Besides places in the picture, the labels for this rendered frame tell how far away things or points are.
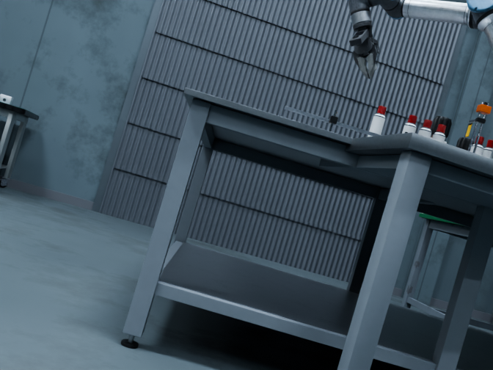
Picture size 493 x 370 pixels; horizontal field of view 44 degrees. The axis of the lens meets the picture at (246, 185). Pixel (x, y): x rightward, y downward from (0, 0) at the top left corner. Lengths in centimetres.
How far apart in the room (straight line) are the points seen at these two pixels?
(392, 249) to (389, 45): 509
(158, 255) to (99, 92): 416
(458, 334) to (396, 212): 66
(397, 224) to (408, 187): 10
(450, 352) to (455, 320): 10
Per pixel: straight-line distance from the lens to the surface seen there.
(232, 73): 604
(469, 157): 162
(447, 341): 210
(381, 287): 157
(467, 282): 209
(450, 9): 244
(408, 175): 157
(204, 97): 191
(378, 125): 260
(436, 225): 443
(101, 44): 606
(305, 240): 619
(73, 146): 598
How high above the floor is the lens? 57
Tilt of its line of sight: 1 degrees up
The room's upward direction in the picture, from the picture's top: 17 degrees clockwise
